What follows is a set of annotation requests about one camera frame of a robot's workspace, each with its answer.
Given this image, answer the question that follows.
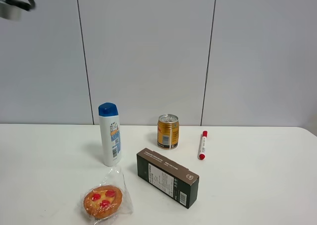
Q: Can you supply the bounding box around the white shampoo bottle blue cap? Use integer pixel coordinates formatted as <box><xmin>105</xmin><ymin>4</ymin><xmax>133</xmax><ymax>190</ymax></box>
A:
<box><xmin>98</xmin><ymin>103</ymin><xmax>122</xmax><ymax>167</ymax></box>

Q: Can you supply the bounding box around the gold drink can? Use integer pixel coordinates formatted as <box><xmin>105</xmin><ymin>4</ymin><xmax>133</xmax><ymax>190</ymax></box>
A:
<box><xmin>157</xmin><ymin>114</ymin><xmax>179</xmax><ymax>150</ymax></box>

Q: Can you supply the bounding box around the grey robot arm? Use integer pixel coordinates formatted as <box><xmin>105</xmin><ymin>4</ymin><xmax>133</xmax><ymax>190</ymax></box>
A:
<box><xmin>0</xmin><ymin>0</ymin><xmax>21</xmax><ymax>21</ymax></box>

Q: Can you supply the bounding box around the red and white marker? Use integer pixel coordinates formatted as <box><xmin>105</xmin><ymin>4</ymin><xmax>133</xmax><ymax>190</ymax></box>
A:
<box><xmin>198</xmin><ymin>131</ymin><xmax>208</xmax><ymax>160</ymax></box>

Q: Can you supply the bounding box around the fruit tart pastry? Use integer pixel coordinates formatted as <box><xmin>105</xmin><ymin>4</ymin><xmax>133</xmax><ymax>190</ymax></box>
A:
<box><xmin>80</xmin><ymin>166</ymin><xmax>134</xmax><ymax>225</ymax></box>

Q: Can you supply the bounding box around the brown rectangular carton box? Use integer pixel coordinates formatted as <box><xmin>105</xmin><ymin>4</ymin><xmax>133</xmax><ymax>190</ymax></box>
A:
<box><xmin>136</xmin><ymin>148</ymin><xmax>200</xmax><ymax>209</ymax></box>

